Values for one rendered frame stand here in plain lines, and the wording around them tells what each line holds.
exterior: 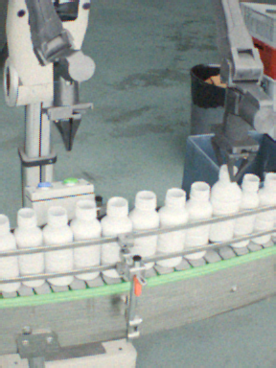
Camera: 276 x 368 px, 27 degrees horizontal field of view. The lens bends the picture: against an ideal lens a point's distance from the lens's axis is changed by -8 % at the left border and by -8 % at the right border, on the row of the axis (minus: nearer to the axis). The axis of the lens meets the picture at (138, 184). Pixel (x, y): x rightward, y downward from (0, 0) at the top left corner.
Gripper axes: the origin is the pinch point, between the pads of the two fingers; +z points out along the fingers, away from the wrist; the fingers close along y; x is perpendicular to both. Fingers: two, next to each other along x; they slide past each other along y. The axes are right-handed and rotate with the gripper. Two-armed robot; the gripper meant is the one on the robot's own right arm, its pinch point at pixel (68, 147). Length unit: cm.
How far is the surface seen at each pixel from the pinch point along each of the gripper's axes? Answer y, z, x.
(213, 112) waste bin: 128, 16, 167
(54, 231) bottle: -9.3, 12.1, -18.5
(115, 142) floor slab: 97, 38, 241
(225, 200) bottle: 25.8, 11.5, -19.6
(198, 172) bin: 50, 19, 39
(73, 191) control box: -0.7, 8.6, -3.9
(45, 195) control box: -6.9, 8.7, -3.8
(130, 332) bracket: 3.6, 36.7, -19.2
